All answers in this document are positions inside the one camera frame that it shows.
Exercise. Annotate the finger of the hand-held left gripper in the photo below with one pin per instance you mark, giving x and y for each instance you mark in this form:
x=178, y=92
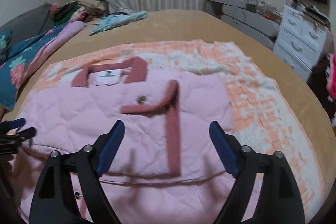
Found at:
x=15, y=123
x=26, y=132

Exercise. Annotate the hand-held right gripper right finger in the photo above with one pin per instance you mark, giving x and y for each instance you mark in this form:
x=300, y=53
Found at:
x=223, y=148

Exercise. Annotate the bed with tan cover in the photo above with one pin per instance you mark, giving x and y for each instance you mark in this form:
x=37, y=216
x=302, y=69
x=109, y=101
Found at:
x=170, y=24

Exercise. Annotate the orange checked blanket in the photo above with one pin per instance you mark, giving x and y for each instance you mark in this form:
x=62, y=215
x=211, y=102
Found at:
x=249, y=98

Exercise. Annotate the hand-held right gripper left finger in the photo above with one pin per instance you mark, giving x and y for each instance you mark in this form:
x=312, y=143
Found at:
x=113, y=145

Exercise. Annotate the grey headboard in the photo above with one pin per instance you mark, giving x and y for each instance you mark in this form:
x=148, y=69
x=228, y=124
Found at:
x=26, y=20

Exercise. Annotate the pink quilted jacket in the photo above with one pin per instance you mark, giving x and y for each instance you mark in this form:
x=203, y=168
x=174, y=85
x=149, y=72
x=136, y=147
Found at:
x=105, y=108

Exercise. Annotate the white drawer cabinet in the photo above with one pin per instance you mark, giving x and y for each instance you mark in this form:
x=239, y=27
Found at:
x=296, y=35

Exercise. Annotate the blue floral quilt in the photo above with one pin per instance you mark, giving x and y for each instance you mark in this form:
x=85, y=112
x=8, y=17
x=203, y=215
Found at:
x=26, y=56

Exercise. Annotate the grey desk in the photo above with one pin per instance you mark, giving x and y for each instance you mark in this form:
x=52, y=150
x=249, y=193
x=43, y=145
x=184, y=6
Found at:
x=236, y=2

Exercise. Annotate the pile of clothes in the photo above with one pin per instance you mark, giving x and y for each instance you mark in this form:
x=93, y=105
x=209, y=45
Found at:
x=86, y=8

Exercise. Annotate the light blue garment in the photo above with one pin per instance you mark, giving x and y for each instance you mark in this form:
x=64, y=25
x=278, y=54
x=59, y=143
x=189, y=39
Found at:
x=115, y=20

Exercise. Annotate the pink printed cloth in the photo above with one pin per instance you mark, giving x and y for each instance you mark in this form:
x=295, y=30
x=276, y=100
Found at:
x=332, y=74

